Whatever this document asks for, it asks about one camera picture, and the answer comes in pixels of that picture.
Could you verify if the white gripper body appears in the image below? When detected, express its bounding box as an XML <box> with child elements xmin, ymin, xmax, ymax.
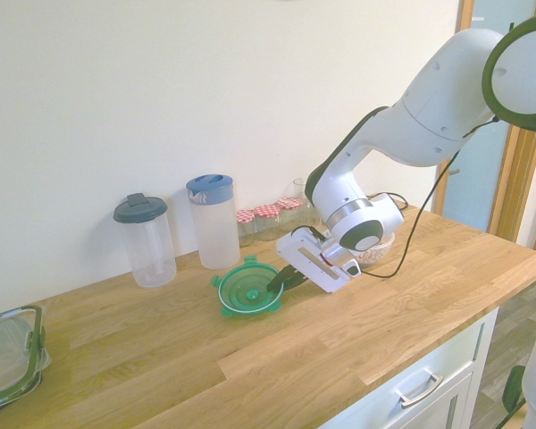
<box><xmin>275</xmin><ymin>231</ymin><xmax>352</xmax><ymax>295</ymax></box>

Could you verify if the green round container lid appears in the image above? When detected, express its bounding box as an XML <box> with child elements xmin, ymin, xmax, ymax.
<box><xmin>211</xmin><ymin>256</ymin><xmax>291</xmax><ymax>320</ymax></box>

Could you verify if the glass jar red checked lid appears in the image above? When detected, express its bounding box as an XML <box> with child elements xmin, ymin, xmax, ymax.
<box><xmin>275</xmin><ymin>198</ymin><xmax>306</xmax><ymax>232</ymax></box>
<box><xmin>253</xmin><ymin>204</ymin><xmax>281</xmax><ymax>242</ymax></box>
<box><xmin>236</xmin><ymin>209</ymin><xmax>256</xmax><ymax>248</ymax></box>

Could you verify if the clear pitcher with blue lid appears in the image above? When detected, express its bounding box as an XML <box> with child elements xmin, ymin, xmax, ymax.
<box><xmin>186</xmin><ymin>173</ymin><xmax>241</xmax><ymax>271</ymax></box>

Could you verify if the clear pitcher with dark lid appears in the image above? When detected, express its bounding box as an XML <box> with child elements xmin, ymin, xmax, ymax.
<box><xmin>113</xmin><ymin>192</ymin><xmax>178</xmax><ymax>290</ymax></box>

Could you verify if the rectangular glass container dark-rimmed lid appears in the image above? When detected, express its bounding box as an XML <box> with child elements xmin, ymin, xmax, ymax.
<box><xmin>0</xmin><ymin>305</ymin><xmax>53</xmax><ymax>415</ymax></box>

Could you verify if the tall clear drinking glass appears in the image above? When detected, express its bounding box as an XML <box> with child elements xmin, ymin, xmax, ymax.
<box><xmin>292</xmin><ymin>178</ymin><xmax>319</xmax><ymax>224</ymax></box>

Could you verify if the clear bowl with cereal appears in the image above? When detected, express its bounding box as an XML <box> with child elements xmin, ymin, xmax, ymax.
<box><xmin>355</xmin><ymin>231</ymin><xmax>397</xmax><ymax>270</ymax></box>

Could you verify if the white kitchen cabinet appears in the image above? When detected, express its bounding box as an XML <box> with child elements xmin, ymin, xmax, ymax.
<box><xmin>321</xmin><ymin>307</ymin><xmax>501</xmax><ymax>429</ymax></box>

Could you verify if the frosted glass door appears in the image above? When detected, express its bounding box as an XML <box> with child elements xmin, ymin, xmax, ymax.
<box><xmin>441</xmin><ymin>0</ymin><xmax>513</xmax><ymax>233</ymax></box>

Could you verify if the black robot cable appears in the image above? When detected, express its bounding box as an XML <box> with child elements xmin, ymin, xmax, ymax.
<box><xmin>359</xmin><ymin>114</ymin><xmax>536</xmax><ymax>280</ymax></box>

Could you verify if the silver drawer handle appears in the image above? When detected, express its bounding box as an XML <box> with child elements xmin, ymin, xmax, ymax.
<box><xmin>395</xmin><ymin>373</ymin><xmax>444</xmax><ymax>408</ymax></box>

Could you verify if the wooden door frame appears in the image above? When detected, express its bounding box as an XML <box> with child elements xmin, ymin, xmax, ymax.
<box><xmin>431</xmin><ymin>0</ymin><xmax>536</xmax><ymax>258</ymax></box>

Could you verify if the dark curved chair frame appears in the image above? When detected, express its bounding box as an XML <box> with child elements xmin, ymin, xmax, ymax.
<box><xmin>502</xmin><ymin>365</ymin><xmax>527</xmax><ymax>415</ymax></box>

